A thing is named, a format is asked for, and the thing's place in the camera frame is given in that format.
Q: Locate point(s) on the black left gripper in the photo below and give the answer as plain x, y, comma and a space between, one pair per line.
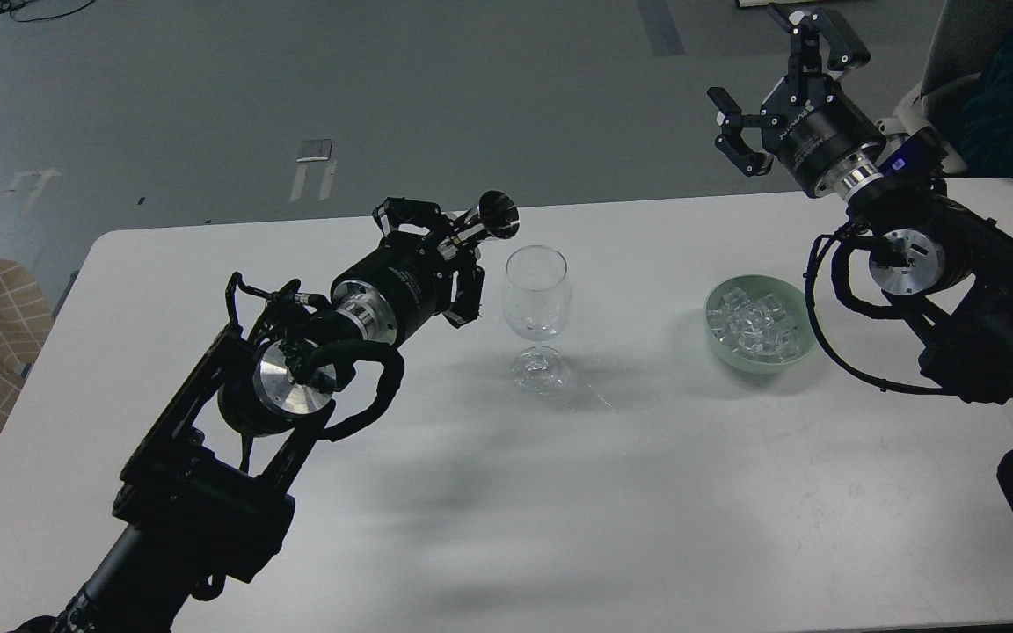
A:
410, 277

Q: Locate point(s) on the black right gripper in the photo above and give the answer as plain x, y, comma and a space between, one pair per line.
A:
817, 125

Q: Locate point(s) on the steel double jigger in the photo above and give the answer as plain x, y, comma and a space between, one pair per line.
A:
495, 216

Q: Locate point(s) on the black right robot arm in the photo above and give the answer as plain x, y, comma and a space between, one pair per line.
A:
907, 251

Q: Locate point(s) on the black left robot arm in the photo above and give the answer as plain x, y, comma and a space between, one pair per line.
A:
205, 497

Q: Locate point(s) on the clear wine glass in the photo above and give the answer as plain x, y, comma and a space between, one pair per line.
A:
535, 302

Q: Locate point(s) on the clear ice cubes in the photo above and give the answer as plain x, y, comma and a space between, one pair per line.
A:
756, 324

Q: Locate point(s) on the white office chair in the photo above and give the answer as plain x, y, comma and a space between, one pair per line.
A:
967, 37

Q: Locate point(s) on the green bowl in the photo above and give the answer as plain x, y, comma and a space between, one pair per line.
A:
755, 281

